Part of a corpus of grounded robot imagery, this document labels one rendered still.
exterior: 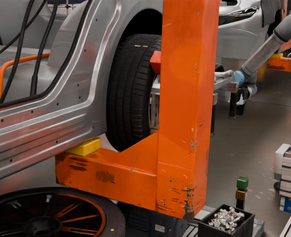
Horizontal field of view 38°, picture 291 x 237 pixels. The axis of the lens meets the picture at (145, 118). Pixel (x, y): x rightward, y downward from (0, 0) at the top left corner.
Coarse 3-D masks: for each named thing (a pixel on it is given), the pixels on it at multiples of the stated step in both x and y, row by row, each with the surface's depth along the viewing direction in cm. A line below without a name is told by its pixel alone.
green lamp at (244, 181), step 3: (240, 177) 174; (243, 177) 174; (237, 180) 173; (240, 180) 172; (243, 180) 172; (246, 180) 172; (237, 183) 173; (240, 183) 172; (243, 183) 172; (246, 183) 171; (237, 186) 173; (240, 186) 172; (243, 186) 172; (246, 186) 172; (243, 189) 172
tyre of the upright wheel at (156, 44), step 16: (128, 48) 208; (144, 48) 204; (160, 48) 204; (112, 64) 205; (128, 64) 202; (144, 64) 198; (112, 80) 203; (128, 80) 199; (144, 80) 196; (112, 96) 202; (128, 96) 198; (144, 96) 197; (112, 112) 204; (128, 112) 199; (144, 112) 199; (112, 128) 208; (128, 128) 203; (144, 128) 202; (112, 144) 219; (128, 144) 211
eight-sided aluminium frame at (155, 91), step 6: (156, 78) 199; (156, 84) 197; (156, 90) 196; (156, 96) 200; (156, 102) 200; (156, 108) 201; (156, 114) 202; (156, 120) 203; (150, 126) 203; (156, 126) 202
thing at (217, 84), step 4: (228, 76) 222; (232, 76) 222; (216, 80) 209; (220, 80) 209; (224, 80) 211; (228, 80) 217; (232, 80) 223; (216, 84) 201; (220, 84) 206; (224, 84) 212; (216, 88) 202
